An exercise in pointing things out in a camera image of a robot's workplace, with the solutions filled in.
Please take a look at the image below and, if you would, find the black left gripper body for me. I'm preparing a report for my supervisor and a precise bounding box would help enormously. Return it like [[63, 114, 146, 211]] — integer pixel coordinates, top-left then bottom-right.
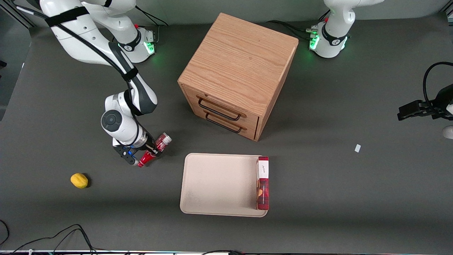
[[426, 84, 453, 120]]

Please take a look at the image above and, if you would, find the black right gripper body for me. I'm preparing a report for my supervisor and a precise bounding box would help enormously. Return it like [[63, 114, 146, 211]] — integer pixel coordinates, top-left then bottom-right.
[[113, 140, 158, 166]]

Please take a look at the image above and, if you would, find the red coke bottle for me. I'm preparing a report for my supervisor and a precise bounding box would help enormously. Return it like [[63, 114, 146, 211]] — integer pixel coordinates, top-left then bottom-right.
[[137, 132, 173, 168]]

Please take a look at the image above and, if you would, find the beige plastic tray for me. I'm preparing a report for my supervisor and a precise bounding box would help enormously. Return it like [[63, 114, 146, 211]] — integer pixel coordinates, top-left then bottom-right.
[[179, 153, 269, 217]]

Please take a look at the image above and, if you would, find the yellow lemon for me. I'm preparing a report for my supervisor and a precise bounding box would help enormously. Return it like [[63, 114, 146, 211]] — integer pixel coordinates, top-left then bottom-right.
[[70, 172, 89, 189]]

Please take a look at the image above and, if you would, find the red snack box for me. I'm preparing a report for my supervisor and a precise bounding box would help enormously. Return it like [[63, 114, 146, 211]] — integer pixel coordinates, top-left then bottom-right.
[[256, 156, 270, 211]]

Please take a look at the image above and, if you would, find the wooden drawer cabinet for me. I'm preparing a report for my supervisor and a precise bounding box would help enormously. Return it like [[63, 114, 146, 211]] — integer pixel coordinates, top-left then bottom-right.
[[177, 12, 299, 142]]

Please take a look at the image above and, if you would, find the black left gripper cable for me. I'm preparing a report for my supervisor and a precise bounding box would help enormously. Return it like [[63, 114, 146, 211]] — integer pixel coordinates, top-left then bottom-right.
[[423, 62, 453, 107]]

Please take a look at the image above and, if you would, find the black metal drawer handle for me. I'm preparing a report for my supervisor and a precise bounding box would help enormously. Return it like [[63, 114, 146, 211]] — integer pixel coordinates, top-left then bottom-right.
[[198, 97, 242, 121], [205, 112, 245, 134]]

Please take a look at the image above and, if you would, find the long black floor cable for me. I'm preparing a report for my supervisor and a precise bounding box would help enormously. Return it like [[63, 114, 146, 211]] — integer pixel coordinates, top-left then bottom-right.
[[10, 223, 98, 255]]

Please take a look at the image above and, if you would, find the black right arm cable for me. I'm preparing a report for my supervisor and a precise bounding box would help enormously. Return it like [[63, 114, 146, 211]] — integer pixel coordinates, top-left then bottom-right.
[[16, 6, 143, 117]]

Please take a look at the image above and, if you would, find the black cable at table edge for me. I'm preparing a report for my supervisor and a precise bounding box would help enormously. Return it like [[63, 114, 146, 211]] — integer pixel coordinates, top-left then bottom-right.
[[201, 249, 245, 255]]

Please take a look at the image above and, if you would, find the black right base cable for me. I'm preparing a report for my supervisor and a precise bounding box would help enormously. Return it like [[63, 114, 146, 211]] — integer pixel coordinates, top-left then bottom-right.
[[133, 8, 169, 44]]

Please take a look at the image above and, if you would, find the black base cable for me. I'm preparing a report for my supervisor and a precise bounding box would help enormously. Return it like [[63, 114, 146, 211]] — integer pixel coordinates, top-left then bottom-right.
[[265, 10, 332, 41], [133, 8, 169, 44]]

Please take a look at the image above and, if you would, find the short black looped cable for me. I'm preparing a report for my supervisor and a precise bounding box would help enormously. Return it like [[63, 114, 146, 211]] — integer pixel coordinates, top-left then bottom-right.
[[0, 220, 10, 247]]

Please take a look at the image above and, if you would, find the black left base cable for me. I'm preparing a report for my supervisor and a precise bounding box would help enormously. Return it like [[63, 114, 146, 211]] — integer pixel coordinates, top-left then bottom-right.
[[265, 10, 332, 41]]

